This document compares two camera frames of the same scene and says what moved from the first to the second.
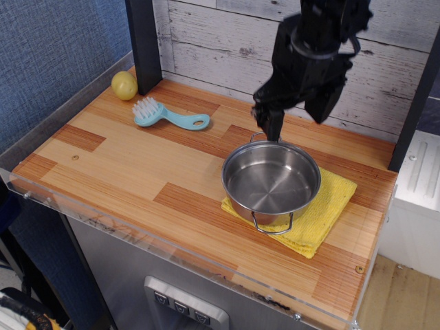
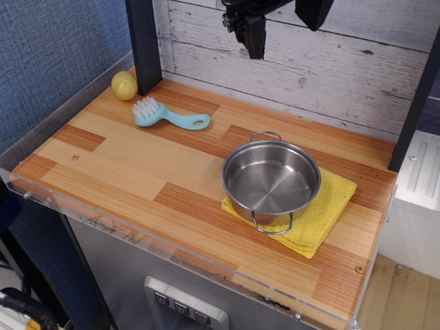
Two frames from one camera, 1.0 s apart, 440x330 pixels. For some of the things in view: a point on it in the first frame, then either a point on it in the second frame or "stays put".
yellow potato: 124,84 stays put
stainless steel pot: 270,181 stays put
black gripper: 296,76 → 250,30
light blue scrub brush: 148,111 stays put
